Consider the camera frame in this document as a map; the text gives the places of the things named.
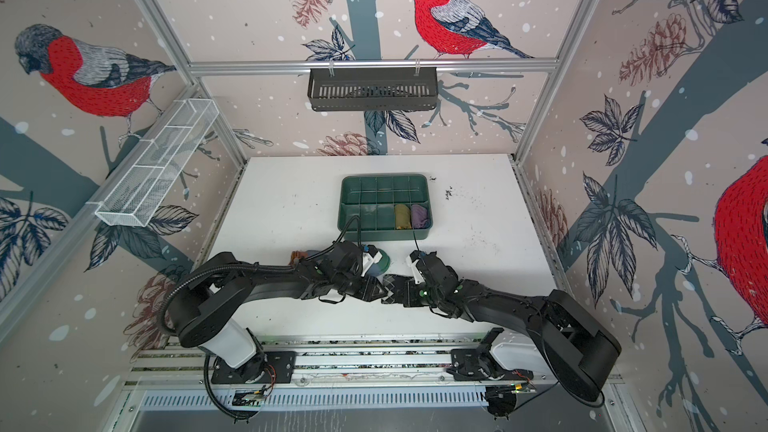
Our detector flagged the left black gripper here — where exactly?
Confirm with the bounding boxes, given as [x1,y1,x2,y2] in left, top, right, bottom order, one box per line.
[333,271,392,302]

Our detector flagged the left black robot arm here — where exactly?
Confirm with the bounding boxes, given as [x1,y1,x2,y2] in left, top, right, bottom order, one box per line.
[155,229,387,369]

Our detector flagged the olive rolled sock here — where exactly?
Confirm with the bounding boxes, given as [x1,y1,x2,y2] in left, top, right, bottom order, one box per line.
[394,204,412,230]

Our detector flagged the purple rolled sock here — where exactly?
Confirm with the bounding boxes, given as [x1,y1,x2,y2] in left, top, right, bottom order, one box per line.
[410,204,431,230]

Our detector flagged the aluminium frame back bar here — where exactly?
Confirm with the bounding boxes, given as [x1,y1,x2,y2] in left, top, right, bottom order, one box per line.
[187,58,560,77]

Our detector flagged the right black base cable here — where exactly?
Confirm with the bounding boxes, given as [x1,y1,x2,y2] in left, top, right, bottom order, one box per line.
[485,380,607,420]

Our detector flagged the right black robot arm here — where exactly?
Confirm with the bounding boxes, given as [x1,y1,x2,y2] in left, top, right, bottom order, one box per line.
[382,251,622,405]

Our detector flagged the white mesh wall basket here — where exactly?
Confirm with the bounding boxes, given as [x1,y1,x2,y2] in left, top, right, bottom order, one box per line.
[95,98,219,227]

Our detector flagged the black base cable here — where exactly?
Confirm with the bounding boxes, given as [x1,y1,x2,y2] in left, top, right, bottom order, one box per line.
[202,355,265,422]
[485,380,607,420]

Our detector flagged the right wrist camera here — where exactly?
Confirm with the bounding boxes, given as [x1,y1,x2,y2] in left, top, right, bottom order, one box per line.
[407,255,424,284]

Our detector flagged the left black base cable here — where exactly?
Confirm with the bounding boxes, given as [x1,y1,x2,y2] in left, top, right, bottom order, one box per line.
[202,355,265,422]

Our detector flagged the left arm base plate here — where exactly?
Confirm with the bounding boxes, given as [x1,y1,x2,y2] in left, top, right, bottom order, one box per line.
[211,351,297,385]

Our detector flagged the black hanging wire basket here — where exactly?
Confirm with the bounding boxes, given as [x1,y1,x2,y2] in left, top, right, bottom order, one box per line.
[307,67,438,112]

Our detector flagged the blue orange green striped sock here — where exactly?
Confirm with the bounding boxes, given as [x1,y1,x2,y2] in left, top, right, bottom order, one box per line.
[289,245,390,277]

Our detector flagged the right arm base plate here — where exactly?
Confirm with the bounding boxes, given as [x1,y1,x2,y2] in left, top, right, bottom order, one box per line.
[445,349,534,382]

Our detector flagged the black grey argyle sock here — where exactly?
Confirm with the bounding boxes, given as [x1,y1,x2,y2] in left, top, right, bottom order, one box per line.
[381,275,415,307]

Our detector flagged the green compartment tray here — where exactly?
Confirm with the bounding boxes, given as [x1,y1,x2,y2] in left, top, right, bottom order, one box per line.
[337,174,434,243]

